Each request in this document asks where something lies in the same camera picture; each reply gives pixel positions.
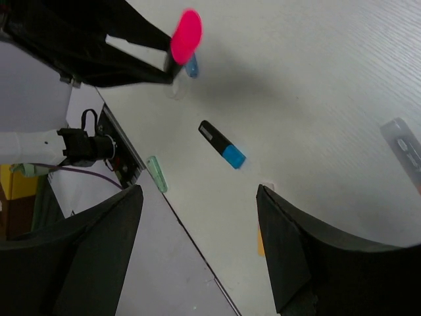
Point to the green translucent cap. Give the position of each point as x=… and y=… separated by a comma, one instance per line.
x=155, y=171

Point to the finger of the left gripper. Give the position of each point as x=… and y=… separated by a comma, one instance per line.
x=77, y=55
x=127, y=24

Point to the blue black highlighter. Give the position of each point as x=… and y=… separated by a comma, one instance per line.
x=222, y=145

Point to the orange clear marker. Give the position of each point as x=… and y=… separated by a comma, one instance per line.
x=405, y=147
x=260, y=246

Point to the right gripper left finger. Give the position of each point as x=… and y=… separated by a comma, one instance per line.
x=75, y=266

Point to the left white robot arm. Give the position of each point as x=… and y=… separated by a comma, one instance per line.
x=64, y=146

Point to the orange clear marker lower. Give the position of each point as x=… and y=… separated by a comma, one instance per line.
x=260, y=246

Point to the blue translucent cap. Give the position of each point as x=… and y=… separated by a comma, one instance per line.
x=192, y=67

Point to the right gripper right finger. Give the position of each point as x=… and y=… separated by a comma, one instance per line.
x=318, y=269

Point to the pink black highlighter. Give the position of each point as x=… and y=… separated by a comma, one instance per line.
x=184, y=42

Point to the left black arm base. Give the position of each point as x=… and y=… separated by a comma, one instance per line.
x=126, y=163

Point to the orange clear marker upper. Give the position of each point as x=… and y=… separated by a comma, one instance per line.
x=405, y=147

